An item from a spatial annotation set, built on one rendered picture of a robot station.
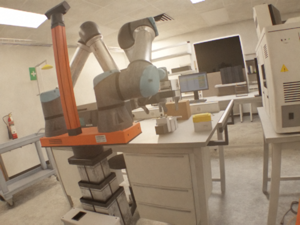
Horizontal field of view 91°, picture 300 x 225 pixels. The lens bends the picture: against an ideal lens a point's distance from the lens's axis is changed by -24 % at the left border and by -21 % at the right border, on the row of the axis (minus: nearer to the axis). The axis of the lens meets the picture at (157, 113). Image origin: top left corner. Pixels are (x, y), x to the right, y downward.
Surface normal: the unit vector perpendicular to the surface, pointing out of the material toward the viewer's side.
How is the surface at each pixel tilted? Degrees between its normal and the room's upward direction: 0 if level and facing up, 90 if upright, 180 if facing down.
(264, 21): 90
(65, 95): 90
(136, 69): 45
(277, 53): 90
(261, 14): 90
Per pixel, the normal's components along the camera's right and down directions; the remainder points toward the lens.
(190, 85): -0.46, 0.14
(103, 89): -0.18, 0.17
